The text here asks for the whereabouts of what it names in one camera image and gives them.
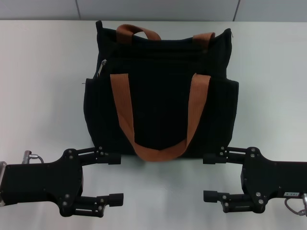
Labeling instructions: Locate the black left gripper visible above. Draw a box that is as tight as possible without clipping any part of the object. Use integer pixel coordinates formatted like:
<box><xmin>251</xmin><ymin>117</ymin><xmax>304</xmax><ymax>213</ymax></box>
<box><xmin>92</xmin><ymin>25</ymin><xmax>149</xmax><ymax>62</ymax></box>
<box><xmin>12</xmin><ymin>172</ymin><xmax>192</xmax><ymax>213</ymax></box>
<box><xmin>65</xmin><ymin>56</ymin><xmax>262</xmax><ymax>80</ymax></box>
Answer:
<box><xmin>4</xmin><ymin>146</ymin><xmax>124</xmax><ymax>218</ymax></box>

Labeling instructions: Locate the black food bag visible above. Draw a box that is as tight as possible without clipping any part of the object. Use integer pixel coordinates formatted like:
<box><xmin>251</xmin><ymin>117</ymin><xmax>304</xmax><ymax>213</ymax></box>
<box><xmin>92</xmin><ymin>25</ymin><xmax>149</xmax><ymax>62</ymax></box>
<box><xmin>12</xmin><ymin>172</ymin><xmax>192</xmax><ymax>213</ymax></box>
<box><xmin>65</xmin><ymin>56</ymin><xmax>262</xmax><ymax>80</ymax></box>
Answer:
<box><xmin>83</xmin><ymin>20</ymin><xmax>240</xmax><ymax>163</ymax></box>

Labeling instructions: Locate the left gripper cable with connector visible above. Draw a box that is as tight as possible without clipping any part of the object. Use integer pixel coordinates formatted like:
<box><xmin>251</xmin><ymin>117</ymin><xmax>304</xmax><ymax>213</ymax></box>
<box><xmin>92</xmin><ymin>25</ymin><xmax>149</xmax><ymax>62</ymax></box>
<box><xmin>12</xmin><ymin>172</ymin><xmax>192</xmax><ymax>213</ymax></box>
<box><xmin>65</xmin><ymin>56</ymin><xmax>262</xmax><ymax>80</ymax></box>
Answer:
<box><xmin>23</xmin><ymin>150</ymin><xmax>46</xmax><ymax>165</ymax></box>

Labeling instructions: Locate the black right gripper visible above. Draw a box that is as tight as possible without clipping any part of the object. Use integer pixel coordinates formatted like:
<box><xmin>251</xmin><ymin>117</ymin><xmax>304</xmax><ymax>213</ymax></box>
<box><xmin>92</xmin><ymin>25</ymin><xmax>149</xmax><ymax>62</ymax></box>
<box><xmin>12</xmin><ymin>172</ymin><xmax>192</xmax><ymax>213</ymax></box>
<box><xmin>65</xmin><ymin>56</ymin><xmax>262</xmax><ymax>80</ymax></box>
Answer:
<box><xmin>203</xmin><ymin>146</ymin><xmax>307</xmax><ymax>214</ymax></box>

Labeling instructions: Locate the silver zipper pull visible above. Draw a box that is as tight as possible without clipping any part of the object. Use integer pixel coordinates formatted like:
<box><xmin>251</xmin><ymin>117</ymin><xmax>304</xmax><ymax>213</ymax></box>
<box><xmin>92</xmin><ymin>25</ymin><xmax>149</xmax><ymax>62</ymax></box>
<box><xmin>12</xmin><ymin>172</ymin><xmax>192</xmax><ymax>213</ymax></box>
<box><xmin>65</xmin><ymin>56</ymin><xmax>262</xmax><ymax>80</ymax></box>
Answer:
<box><xmin>96</xmin><ymin>59</ymin><xmax>108</xmax><ymax>78</ymax></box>

